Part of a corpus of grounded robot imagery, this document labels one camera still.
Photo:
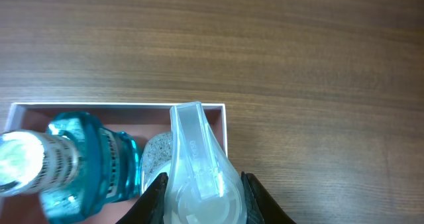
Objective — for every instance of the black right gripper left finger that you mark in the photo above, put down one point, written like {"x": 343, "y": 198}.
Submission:
{"x": 149, "y": 208}

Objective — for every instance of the white-lidded round jar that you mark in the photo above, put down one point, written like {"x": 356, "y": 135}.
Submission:
{"x": 156, "y": 159}

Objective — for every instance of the clear spray bottle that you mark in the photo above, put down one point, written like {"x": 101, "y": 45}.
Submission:
{"x": 203, "y": 186}

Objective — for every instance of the white box with pink interior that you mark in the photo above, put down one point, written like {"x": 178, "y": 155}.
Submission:
{"x": 140, "y": 120}

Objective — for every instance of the blue mouthwash bottle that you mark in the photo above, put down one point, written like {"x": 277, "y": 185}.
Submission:
{"x": 76, "y": 166}

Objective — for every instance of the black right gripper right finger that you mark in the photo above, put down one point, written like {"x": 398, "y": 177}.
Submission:
{"x": 261, "y": 207}

